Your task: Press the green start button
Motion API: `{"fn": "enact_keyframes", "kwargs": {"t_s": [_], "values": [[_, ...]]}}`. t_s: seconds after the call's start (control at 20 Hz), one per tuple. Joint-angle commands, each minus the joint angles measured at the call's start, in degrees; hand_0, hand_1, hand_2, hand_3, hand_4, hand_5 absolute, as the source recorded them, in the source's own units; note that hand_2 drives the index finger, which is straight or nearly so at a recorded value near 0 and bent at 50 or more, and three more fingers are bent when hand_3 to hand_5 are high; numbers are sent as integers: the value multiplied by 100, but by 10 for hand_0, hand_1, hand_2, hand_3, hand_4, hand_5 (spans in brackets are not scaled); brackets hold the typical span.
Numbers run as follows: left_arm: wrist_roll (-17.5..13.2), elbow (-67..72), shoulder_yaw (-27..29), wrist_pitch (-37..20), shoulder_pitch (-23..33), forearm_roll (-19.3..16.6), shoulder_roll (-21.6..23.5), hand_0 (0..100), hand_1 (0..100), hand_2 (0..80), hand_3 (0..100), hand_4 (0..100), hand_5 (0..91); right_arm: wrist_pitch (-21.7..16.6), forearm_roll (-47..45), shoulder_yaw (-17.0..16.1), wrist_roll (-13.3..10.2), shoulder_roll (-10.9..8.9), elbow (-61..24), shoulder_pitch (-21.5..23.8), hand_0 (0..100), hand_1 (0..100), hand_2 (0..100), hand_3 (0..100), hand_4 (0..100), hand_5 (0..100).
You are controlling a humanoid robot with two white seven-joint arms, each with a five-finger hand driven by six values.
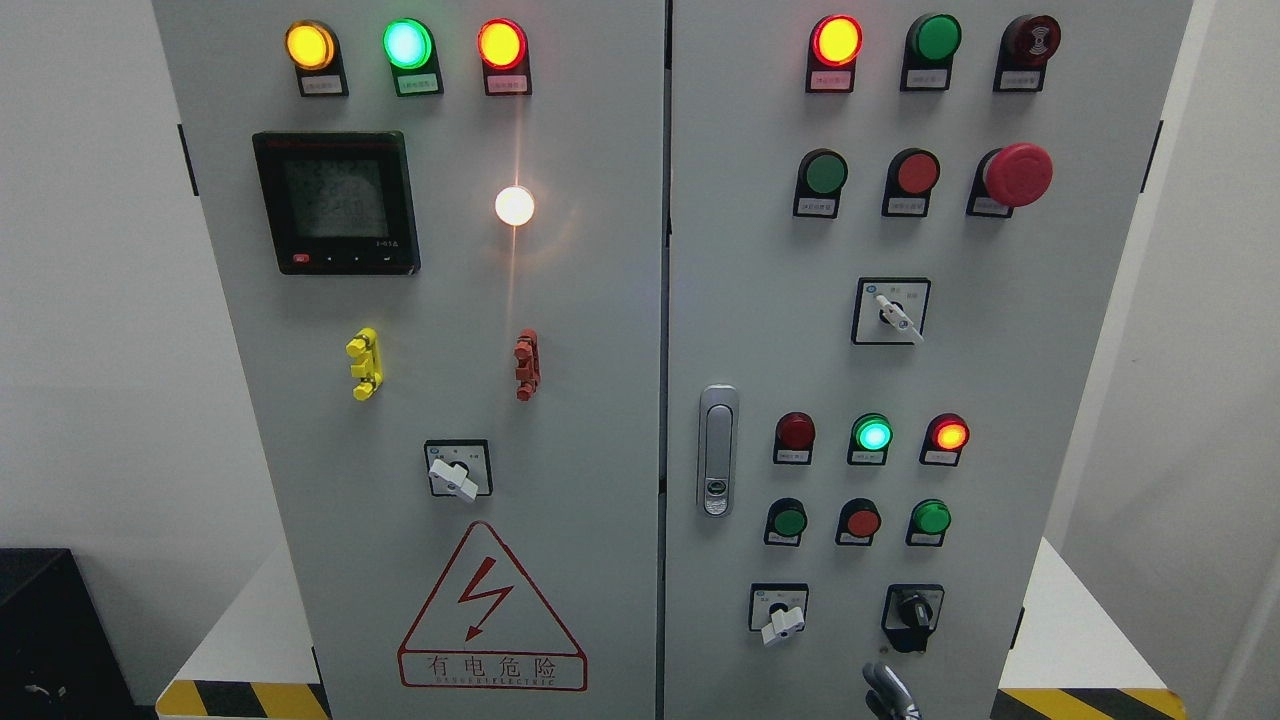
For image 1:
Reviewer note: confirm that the green push button lower left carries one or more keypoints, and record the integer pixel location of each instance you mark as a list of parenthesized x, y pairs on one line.
[(785, 523)]

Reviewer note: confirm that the green push button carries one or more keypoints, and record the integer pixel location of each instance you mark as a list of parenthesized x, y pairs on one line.
[(820, 177), (928, 523), (785, 523)]

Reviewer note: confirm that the green push button upper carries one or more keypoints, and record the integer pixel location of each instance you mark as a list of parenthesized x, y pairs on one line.
[(820, 177)]

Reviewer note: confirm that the red push button lower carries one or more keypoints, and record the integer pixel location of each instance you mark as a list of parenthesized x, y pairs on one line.
[(858, 523)]

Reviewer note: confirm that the red push button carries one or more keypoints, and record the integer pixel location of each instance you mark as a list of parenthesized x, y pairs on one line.
[(910, 179), (858, 523)]

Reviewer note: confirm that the green push button lower right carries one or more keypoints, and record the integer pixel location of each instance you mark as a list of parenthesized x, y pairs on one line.
[(928, 523)]

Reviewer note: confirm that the red push button upper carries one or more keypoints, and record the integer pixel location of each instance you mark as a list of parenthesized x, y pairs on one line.
[(910, 179)]

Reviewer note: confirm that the red emergency stop button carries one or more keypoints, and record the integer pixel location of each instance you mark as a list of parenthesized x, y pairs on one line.
[(1011, 177)]

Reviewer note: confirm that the grey electrical control cabinet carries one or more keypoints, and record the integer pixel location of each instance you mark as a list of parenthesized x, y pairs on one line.
[(661, 142)]

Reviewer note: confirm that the red terminal block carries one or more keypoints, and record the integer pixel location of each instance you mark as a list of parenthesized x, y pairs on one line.
[(527, 369)]

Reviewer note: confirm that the dark red indicator light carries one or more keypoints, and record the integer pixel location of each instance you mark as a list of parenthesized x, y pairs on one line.
[(794, 438)]

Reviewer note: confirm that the white lit indicator light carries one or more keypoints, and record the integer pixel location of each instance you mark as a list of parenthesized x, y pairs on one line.
[(515, 205)]

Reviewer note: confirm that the green lit indicator light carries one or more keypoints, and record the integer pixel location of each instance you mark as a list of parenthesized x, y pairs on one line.
[(870, 436)]

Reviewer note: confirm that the yellow terminal block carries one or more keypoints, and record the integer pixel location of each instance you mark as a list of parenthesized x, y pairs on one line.
[(364, 352)]

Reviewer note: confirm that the red electrical danger sign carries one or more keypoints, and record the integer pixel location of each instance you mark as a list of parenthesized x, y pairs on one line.
[(486, 625)]

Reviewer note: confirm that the red lit indicator light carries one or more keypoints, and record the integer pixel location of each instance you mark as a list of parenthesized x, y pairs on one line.
[(944, 440)]

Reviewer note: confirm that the black digital power meter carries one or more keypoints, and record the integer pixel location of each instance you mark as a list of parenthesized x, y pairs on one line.
[(339, 203)]

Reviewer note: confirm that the red indicator light top left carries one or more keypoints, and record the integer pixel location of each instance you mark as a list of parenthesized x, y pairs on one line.
[(503, 47)]

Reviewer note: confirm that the red indicator light top right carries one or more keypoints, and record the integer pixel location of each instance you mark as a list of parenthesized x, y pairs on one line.
[(834, 45)]

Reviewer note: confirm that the green indicator light top left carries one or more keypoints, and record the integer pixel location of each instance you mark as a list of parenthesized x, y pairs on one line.
[(413, 59)]

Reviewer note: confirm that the green indicator light top right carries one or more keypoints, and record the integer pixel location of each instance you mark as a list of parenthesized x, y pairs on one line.
[(930, 46)]

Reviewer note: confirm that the yellow indicator light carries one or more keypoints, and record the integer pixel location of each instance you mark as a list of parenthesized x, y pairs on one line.
[(315, 53)]

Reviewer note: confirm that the dark red buzzer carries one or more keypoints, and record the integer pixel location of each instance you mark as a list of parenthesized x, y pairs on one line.
[(1028, 43)]

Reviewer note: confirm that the black box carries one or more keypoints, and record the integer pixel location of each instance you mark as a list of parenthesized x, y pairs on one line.
[(56, 662)]

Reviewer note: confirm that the silver door lock handle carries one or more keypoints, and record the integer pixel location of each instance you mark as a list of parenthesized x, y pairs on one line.
[(718, 421)]

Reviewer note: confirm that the white selector switch left door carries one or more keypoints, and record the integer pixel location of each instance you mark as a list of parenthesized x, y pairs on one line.
[(459, 468)]

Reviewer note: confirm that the white selector switch upper right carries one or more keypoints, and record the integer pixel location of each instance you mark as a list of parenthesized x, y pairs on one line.
[(890, 310)]

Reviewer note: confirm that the white selector switch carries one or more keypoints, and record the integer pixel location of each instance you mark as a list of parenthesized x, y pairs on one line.
[(777, 611), (890, 310)]

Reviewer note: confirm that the white selector switch lower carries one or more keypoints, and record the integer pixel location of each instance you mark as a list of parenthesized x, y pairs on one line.
[(777, 611)]

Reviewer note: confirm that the black selector switch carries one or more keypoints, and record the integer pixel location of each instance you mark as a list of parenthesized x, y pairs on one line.
[(910, 615)]

